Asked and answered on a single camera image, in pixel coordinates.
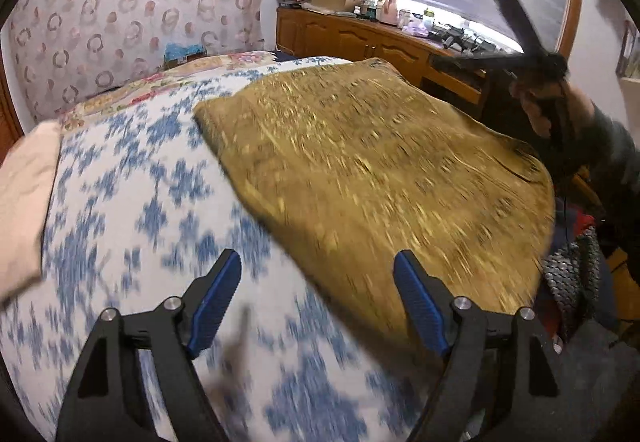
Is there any pink floral quilt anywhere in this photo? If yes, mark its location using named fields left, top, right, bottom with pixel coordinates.
left=60, top=49, right=283, bottom=130

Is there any mustard patterned shirt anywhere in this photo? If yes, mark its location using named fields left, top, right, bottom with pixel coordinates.
left=192, top=57, right=556, bottom=353

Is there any teal cloth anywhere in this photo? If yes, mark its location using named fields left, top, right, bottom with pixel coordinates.
left=165, top=42, right=207, bottom=65

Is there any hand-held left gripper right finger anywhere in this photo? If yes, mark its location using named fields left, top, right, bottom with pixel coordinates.
left=393, top=249, right=561, bottom=442

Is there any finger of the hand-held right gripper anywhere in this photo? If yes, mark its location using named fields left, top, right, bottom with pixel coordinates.
left=484, top=0, right=547, bottom=59
left=429, top=53, right=528, bottom=72

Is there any person's right hand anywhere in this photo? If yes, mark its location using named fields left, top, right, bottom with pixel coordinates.
left=519, top=81, right=597, bottom=139

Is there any beige pillow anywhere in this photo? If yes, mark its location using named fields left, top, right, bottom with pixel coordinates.
left=0, top=121, right=63, bottom=303

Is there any scale patterned bag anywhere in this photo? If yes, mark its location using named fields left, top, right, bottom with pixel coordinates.
left=542, top=227, right=601, bottom=338

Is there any white blue floral blanket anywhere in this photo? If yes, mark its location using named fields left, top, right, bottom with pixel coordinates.
left=0, top=64, right=451, bottom=442

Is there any wooden cabinet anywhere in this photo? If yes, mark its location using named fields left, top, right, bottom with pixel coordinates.
left=275, top=7, right=491, bottom=108

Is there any cardboard box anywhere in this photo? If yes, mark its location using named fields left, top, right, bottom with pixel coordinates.
left=310, top=0, right=361, bottom=13

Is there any wall picture frame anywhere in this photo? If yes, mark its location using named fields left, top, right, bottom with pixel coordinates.
left=617, top=19, right=640, bottom=78

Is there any wooden door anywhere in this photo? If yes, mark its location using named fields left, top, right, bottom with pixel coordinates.
left=0, top=67, right=23, bottom=158

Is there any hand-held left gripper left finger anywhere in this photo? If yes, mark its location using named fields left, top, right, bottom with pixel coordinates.
left=55, top=249, right=243, bottom=442

